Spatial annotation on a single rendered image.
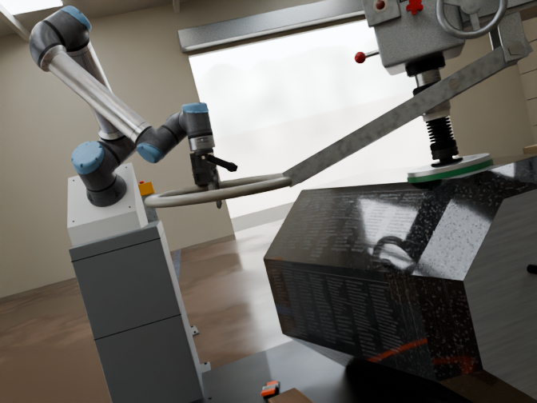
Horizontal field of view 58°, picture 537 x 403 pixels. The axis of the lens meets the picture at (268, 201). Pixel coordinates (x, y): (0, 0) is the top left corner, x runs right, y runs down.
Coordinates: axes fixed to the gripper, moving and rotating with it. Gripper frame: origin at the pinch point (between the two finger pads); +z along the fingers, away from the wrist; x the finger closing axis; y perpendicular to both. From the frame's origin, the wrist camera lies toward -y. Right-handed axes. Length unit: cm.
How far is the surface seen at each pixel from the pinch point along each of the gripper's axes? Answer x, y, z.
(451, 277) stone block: 79, -40, 20
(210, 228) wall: -659, -28, 86
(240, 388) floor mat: -47, 4, 90
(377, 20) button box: 61, -41, -41
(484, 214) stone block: 78, -51, 8
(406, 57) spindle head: 62, -47, -31
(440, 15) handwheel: 71, -52, -38
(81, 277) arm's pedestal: -52, 62, 24
